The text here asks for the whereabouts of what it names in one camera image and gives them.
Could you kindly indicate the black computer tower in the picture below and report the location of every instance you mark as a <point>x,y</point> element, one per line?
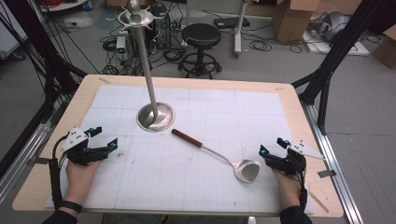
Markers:
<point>162,28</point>

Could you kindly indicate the grey bag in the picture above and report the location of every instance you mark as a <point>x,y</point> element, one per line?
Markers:
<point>330,25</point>

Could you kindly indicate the white flat board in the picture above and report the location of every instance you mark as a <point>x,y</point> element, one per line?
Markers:
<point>342,48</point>

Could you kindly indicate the grey tape strip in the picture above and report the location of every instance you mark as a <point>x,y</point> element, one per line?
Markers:
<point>327,173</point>
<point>42,160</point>

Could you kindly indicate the small cardboard box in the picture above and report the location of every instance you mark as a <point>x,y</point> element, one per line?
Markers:
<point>386,49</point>

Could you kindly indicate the person's left hand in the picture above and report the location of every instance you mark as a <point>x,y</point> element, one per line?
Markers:
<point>79,179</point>

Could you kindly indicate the white grid mat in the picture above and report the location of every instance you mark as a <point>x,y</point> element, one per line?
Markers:
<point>186,174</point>

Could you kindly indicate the metal utensil stand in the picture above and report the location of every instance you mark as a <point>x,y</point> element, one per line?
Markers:
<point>155,117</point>

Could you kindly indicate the thin wooden stick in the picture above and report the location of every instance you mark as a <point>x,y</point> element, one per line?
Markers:
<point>318,201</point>

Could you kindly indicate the aluminium rail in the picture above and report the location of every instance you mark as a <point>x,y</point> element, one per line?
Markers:
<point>21,158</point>
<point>336,161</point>

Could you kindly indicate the person's right hand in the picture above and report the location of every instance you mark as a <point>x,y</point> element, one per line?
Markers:
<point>289,189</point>

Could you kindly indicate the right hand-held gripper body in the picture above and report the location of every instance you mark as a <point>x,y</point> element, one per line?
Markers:
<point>300,149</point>

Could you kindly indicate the white stand post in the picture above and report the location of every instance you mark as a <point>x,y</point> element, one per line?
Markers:
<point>238,31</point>

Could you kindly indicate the black round stool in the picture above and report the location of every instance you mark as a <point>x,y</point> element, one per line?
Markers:
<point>201,34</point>

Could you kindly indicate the black frame strut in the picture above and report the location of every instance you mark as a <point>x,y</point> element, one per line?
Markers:
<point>46,62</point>
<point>342,43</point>

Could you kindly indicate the black wristband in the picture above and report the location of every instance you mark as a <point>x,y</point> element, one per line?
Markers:
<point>72,206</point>

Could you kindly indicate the small box with green light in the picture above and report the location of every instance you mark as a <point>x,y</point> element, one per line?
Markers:
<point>121,44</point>

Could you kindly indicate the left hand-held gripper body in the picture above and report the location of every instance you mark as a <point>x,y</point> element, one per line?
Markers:
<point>76,140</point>

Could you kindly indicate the large cardboard box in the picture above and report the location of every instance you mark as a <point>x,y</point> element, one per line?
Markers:
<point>291,21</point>

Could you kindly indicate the flat black device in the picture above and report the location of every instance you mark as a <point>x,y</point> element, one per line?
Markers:
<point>232,22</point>

